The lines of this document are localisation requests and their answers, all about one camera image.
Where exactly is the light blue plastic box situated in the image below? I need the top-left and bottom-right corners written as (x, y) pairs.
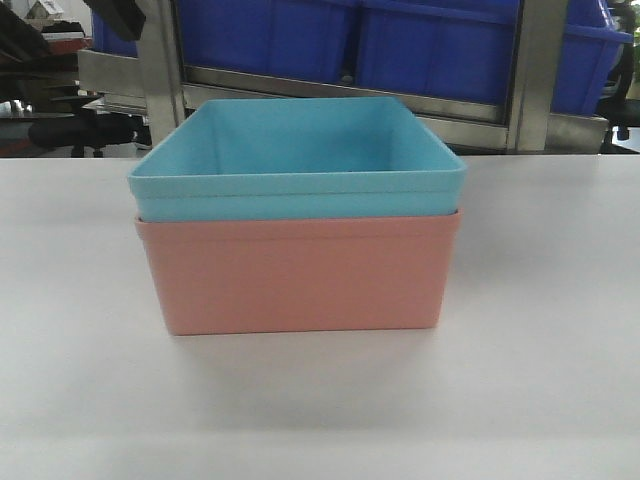
top-left (128, 97), bottom-right (467, 222)

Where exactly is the pink plastic box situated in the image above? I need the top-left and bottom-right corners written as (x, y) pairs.
top-left (136, 213), bottom-right (461, 335)

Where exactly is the blue storage bin centre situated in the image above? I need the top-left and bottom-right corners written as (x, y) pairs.
top-left (177, 1), bottom-right (360, 83)

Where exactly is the blue storage bin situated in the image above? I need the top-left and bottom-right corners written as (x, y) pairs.
top-left (355, 1), bottom-right (633, 116)
top-left (177, 1), bottom-right (360, 83)

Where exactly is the blue storage bin right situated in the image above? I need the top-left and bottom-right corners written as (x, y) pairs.
top-left (355, 1), bottom-right (633, 116)

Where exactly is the black chair at left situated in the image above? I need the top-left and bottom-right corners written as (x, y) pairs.
top-left (0, 9), bottom-right (151, 159)

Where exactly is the steel shelf rack frame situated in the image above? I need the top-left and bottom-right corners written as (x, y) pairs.
top-left (78, 1), bottom-right (608, 154)

